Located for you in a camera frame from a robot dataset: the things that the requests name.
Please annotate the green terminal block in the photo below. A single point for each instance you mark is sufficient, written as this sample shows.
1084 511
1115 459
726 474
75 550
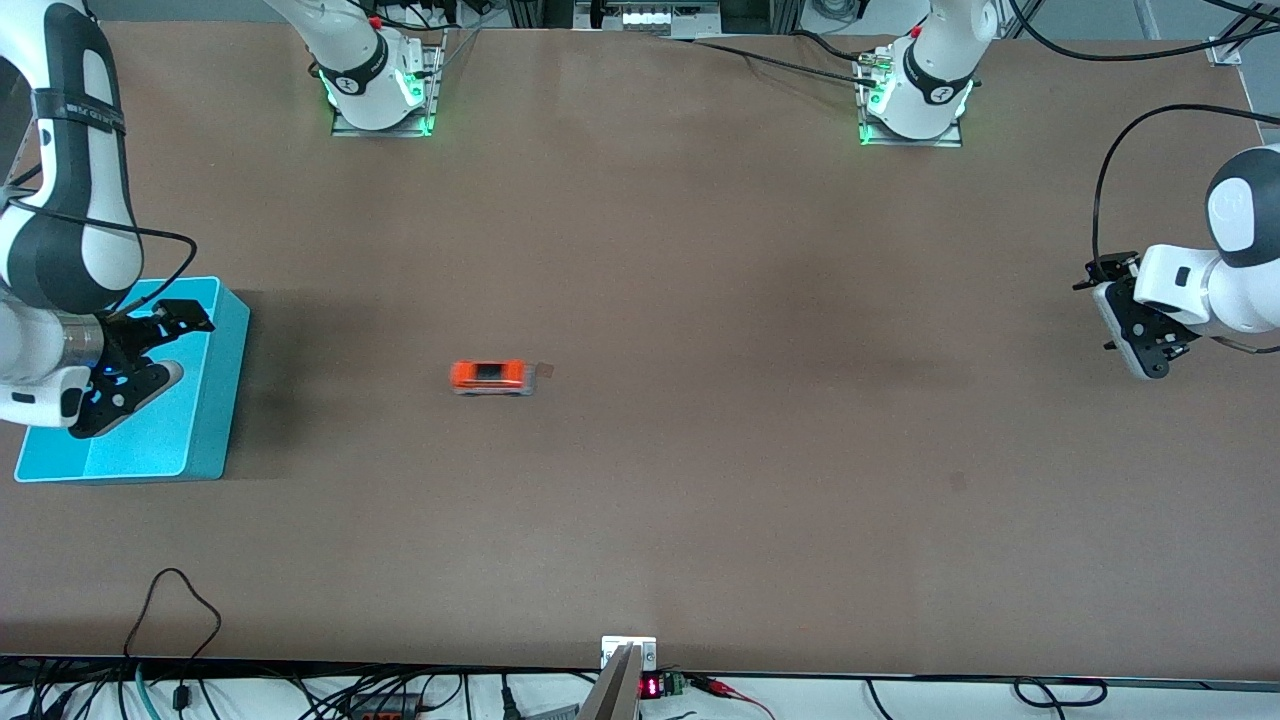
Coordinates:
673 684

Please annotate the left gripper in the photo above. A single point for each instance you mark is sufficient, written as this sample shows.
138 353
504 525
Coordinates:
1108 271

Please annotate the orange black device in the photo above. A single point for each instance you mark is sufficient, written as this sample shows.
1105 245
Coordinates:
385 708

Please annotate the blue plastic box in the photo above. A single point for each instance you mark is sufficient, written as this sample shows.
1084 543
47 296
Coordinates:
200 420

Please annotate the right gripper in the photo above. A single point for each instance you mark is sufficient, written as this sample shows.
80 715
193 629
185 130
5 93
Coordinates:
127 337

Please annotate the red clip lead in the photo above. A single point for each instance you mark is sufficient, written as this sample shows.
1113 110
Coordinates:
725 688

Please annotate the red digit display module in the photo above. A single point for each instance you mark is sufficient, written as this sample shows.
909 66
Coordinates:
650 687

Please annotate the aluminium corner bracket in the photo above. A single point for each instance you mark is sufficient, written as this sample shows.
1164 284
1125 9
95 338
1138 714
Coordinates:
1226 53

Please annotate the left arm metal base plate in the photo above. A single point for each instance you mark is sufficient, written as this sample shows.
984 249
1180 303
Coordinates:
950 138

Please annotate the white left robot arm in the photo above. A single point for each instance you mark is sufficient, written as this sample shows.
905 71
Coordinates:
930 70

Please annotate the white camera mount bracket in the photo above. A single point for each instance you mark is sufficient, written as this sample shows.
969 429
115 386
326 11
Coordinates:
612 645

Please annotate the white lit device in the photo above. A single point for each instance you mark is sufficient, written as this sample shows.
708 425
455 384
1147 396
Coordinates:
650 17

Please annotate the orange toy bus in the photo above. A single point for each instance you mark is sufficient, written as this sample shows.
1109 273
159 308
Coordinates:
490 377

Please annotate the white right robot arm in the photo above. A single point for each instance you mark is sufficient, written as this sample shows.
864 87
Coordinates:
70 150

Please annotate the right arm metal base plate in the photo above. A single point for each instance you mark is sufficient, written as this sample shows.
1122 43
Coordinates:
432 80

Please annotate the grey camera mount bar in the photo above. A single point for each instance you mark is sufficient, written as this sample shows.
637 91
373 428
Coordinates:
615 690

